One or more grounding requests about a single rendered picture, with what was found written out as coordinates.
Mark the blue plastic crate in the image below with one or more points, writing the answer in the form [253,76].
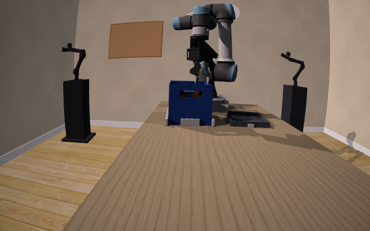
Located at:
[187,107]

